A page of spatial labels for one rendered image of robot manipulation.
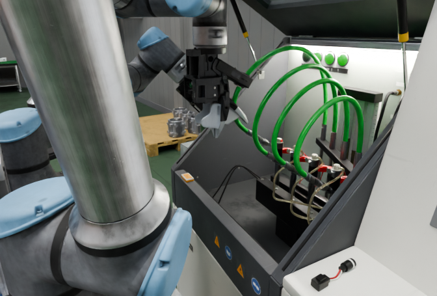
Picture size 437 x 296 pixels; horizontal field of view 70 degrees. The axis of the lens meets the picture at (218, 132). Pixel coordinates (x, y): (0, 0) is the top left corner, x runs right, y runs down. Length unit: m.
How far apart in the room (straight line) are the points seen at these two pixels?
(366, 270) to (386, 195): 0.17
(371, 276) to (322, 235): 0.12
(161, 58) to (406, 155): 0.62
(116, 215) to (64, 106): 0.13
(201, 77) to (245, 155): 0.75
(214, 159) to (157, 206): 0.95
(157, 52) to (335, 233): 0.62
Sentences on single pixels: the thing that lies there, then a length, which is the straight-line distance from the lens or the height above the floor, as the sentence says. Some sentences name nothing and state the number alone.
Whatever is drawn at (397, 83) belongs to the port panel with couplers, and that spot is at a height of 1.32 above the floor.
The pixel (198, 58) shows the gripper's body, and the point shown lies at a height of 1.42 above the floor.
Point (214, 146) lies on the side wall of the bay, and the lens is 1.28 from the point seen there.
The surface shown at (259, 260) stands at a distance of 0.81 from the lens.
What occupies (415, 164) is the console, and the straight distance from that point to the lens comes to 0.77.
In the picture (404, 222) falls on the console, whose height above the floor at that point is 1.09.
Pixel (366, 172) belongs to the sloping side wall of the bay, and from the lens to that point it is 0.79.
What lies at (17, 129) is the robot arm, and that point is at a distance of 0.91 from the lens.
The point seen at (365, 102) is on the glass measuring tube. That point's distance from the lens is 1.13.
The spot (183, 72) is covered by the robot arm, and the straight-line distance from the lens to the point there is 0.84.
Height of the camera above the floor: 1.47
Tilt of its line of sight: 18 degrees down
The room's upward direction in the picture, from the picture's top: straight up
